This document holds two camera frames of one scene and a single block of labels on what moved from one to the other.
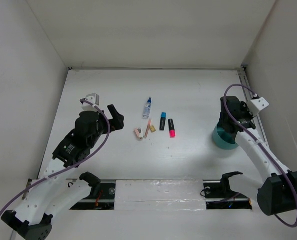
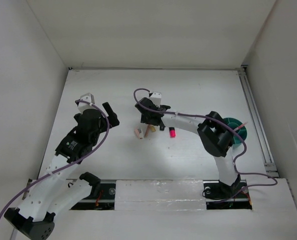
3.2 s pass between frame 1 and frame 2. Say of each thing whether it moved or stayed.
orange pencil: stayed
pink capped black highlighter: stayed
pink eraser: stayed
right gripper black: moved
